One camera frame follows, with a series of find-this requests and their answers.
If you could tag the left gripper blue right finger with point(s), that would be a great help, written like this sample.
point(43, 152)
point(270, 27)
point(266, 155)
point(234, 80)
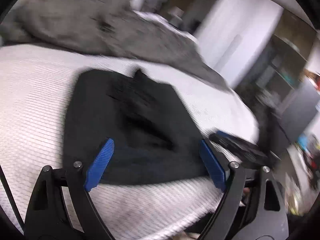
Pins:
point(215, 163)

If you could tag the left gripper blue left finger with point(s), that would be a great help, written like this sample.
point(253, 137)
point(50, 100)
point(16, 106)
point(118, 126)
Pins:
point(97, 168)

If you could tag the black pants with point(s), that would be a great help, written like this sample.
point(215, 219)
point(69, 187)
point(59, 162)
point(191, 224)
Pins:
point(155, 138)

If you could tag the dark shelving unit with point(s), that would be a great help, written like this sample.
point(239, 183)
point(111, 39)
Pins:
point(276, 89)

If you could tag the white honeycomb mattress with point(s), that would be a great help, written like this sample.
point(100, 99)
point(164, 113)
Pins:
point(36, 84)

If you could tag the grey crumpled duvet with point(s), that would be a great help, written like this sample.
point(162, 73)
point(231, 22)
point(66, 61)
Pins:
point(106, 27)

